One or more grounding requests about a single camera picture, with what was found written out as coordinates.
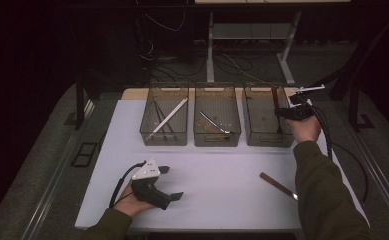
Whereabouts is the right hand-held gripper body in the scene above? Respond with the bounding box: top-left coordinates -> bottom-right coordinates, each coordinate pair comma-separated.
283,84 -> 326,122

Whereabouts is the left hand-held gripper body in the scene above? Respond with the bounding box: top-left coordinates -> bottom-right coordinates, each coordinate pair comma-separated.
130,159 -> 174,211

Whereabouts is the smoky transparent plastic bin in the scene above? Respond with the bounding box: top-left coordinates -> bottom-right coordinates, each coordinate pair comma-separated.
139,83 -> 190,147
241,83 -> 300,148
193,83 -> 242,148

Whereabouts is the metal chopstick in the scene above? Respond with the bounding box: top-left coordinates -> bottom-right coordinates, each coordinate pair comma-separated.
152,99 -> 166,136
153,99 -> 176,135

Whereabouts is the white chopstick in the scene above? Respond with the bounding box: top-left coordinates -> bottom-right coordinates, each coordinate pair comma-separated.
147,98 -> 189,140
146,98 -> 187,141

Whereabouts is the metal spoon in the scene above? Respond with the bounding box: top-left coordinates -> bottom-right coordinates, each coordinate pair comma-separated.
199,110 -> 233,135

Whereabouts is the person's right hand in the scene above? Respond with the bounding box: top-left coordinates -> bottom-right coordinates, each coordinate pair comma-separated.
286,114 -> 323,144

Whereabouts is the person's left hand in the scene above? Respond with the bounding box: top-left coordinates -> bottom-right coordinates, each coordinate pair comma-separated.
113,181 -> 158,218

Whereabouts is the white table cover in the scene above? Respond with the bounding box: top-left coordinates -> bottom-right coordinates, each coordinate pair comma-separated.
74,98 -> 370,233

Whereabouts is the black metal stand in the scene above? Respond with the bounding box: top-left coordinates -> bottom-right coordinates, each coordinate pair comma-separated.
302,9 -> 389,133
74,71 -> 98,131

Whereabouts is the left hand-held gripper cable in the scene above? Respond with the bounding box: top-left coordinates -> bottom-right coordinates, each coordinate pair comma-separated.
109,161 -> 148,209

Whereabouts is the hand-held gripper cable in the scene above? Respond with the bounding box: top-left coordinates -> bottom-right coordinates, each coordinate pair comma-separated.
310,103 -> 335,161
109,161 -> 148,209

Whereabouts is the right hand-held gripper cable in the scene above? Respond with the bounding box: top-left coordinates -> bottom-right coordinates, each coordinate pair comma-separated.
310,103 -> 335,161

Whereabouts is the black floor frame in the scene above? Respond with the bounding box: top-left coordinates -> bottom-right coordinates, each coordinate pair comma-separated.
70,142 -> 99,168

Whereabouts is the white metal desk frame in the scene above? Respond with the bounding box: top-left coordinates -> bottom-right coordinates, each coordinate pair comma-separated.
205,11 -> 298,87

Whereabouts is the black floor cable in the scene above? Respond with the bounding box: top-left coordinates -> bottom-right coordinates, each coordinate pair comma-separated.
331,142 -> 370,204

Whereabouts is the aluminium floor rail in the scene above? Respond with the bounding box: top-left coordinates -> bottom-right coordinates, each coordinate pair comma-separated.
28,98 -> 96,240
348,129 -> 389,231

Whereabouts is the tangle of floor cables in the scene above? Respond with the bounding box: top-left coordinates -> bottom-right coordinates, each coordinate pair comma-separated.
138,39 -> 266,84

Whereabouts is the white hanging cable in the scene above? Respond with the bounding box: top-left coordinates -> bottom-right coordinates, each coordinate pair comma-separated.
144,0 -> 186,33

